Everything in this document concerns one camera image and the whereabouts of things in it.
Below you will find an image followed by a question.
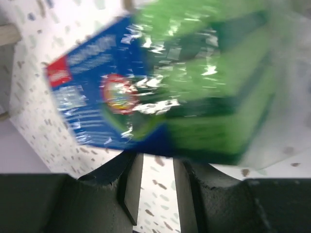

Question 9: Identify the green sponge pack red logo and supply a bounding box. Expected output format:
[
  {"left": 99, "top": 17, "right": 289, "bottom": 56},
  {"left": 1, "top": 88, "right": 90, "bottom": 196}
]
[{"left": 45, "top": 0, "right": 311, "bottom": 170}]

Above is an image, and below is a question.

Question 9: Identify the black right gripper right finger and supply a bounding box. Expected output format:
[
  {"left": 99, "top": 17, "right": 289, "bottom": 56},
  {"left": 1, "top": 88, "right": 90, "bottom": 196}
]
[{"left": 173, "top": 160, "right": 311, "bottom": 233}]

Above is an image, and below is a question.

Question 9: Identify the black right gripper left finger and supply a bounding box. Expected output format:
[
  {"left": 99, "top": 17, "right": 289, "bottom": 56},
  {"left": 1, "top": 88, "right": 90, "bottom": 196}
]
[{"left": 0, "top": 152, "right": 143, "bottom": 233}]

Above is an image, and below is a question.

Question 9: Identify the beige two-tier wooden shelf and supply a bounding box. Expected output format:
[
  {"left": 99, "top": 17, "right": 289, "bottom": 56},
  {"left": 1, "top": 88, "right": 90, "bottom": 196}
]
[{"left": 0, "top": 23, "right": 22, "bottom": 121}]

